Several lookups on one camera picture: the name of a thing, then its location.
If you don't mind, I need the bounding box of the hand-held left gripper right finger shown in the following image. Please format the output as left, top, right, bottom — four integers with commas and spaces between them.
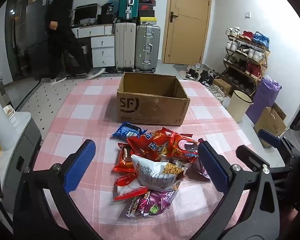
197, 141, 282, 240

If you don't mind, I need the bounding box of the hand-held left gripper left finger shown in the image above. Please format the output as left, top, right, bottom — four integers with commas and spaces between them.
12, 139, 102, 240

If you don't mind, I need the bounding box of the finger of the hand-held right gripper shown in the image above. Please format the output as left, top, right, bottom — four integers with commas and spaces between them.
259, 129, 295, 157
236, 145, 287, 178

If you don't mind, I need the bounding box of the purple snack packet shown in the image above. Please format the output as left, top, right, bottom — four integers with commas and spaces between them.
187, 155, 212, 183

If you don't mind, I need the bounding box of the small red cookie packet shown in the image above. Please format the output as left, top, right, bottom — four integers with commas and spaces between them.
112, 142, 138, 173

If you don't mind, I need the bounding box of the white red snack packet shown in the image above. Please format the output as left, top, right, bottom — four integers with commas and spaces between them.
114, 172, 150, 200

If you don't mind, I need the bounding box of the blue cookie packet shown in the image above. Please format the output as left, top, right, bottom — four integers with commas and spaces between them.
111, 122, 148, 139

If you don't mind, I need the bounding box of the red yellow snack bag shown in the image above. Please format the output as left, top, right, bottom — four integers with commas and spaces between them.
126, 128, 175, 162

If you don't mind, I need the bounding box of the purple candy packet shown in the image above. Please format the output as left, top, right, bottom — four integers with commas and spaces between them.
125, 190, 178, 218

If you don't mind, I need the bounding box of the large printed cardboard box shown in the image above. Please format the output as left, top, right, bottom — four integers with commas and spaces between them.
116, 72, 190, 127

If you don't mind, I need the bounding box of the open brown cardboard box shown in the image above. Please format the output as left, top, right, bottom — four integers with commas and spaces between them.
254, 102, 288, 148

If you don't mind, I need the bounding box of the purple paper bag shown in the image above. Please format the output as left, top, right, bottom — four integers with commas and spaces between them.
246, 76, 282, 125

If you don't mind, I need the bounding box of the white waste bin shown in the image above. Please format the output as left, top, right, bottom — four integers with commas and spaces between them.
226, 90, 253, 123

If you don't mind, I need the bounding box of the pink checked tablecloth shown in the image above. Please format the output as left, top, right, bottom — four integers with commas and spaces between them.
31, 76, 287, 240

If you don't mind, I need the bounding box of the grey side cabinet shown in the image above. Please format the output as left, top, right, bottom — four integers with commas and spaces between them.
0, 111, 42, 220

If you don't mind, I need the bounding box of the small closed cardboard box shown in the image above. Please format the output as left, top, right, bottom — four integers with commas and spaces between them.
212, 79, 232, 97

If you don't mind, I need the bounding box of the wooden shoe rack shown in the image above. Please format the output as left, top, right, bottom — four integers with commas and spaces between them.
222, 27, 270, 98

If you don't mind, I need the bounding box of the dotted white rug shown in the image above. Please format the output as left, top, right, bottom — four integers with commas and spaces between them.
15, 74, 125, 115

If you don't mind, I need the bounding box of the pile of dark shoes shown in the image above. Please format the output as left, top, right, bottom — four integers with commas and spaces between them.
185, 64, 225, 98

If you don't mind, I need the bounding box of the white food bowl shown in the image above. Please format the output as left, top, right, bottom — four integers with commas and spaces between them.
4, 105, 17, 125

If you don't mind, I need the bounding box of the white kettle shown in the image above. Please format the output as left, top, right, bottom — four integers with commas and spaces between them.
0, 95, 19, 152

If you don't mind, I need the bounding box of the white drawer cabinet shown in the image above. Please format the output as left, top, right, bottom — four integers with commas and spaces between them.
91, 35, 115, 68

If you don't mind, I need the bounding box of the white suitcase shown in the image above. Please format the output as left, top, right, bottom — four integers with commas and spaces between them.
114, 17, 137, 73

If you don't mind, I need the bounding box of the silver suitcase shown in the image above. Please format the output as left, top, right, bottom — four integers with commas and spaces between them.
134, 24, 161, 73

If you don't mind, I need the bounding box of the dark glass cabinet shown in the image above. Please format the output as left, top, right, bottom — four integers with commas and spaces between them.
4, 0, 30, 83

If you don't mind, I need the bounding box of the tan wooden door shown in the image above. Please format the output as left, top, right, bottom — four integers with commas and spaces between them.
163, 0, 213, 64

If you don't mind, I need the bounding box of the grey refrigerator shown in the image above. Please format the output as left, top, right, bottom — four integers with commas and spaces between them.
26, 0, 50, 80

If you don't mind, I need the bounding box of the black round box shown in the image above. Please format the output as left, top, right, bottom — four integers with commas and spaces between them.
97, 14, 115, 25

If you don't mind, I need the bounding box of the rounded framed mirror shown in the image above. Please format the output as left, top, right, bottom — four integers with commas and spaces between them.
73, 3, 102, 26

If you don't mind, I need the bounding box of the black printed bag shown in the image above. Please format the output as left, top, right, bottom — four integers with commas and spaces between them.
101, 3, 115, 15

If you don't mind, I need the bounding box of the teal suitcase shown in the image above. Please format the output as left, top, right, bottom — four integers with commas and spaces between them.
119, 0, 140, 22

